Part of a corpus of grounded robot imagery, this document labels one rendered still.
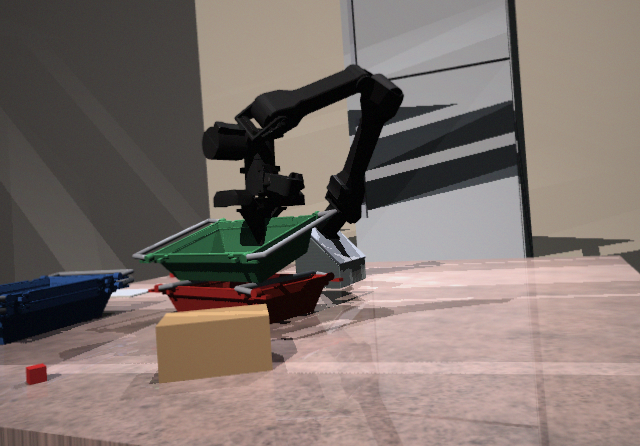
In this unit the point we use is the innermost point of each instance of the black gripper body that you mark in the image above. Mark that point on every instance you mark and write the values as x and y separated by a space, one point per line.
246 198

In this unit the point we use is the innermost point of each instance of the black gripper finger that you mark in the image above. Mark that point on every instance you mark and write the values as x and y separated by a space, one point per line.
255 219
274 212

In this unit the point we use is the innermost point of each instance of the red plastic tray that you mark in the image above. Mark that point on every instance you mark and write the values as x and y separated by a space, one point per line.
284 300

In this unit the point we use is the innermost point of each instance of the small red block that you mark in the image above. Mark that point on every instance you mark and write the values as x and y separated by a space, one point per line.
36 374

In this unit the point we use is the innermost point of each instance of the green plastic tray with wire bars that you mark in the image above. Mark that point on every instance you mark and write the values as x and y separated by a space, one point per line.
228 251

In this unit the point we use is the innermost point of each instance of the tan cardboard box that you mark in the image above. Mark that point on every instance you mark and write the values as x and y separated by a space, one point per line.
212 343

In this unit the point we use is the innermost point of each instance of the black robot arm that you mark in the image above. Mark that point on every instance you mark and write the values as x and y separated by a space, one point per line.
277 112

